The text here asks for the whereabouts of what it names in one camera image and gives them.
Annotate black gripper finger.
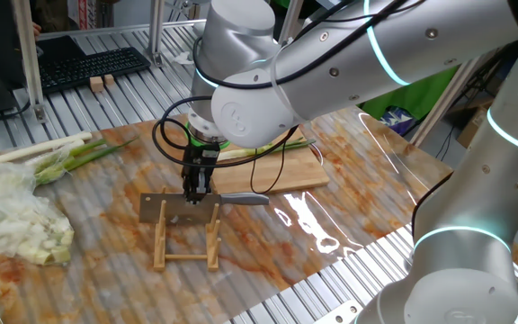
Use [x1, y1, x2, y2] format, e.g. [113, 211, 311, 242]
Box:
[186, 169, 210, 204]
[182, 166, 197, 195]

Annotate steel cleaver knife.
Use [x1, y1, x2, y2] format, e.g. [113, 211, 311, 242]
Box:
[138, 192, 271, 226]

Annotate black base cable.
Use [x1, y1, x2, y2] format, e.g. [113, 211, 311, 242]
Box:
[410, 171, 454, 242]

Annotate marble pattern plastic mat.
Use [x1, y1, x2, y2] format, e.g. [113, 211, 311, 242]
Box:
[0, 105, 453, 324]

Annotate wooden peg rack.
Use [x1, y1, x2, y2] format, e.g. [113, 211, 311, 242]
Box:
[153, 187, 222, 273]

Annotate long white leek stalk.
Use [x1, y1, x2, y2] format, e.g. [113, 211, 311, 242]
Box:
[0, 130, 94, 164]

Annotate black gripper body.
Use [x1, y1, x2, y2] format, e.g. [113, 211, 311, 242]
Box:
[182, 142, 221, 176]

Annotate green scallion stalk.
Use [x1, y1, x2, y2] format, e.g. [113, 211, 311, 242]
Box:
[217, 137, 317, 162]

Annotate silver robot mounting plate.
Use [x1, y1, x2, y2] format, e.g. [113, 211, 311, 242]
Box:
[312, 300, 363, 324]

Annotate cardboard box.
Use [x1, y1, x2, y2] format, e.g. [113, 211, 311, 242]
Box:
[456, 105, 494, 149]

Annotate wooden cutting board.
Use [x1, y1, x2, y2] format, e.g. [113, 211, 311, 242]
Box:
[185, 127, 331, 195]

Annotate bundle of green scallions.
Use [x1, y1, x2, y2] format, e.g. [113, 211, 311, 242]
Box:
[33, 137, 138, 186]

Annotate blue patterned bag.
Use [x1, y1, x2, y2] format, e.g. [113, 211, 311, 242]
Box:
[380, 106, 415, 136]

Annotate crumpled white tissue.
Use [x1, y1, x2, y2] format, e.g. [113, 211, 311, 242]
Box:
[172, 51, 195, 66]

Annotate red white box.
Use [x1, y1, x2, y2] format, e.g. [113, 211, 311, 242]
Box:
[76, 0, 101, 31]

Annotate black flat device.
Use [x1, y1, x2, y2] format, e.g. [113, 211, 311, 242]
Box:
[36, 34, 87, 59]

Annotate black keyboard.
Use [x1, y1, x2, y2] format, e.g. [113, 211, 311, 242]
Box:
[37, 46, 152, 95]

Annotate green cloth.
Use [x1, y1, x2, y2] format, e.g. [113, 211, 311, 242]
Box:
[360, 65, 460, 121]

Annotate green adapter ring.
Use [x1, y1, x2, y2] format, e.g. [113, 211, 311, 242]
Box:
[184, 121, 232, 150]

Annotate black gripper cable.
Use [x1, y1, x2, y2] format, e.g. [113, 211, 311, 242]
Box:
[151, 0, 424, 195]

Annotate aluminium frame post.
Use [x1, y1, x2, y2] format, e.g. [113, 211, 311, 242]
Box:
[11, 0, 48, 123]
[147, 0, 165, 68]
[409, 53, 489, 148]

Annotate plastic bag of chopped scallions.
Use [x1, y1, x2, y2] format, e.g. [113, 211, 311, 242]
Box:
[0, 161, 76, 266]

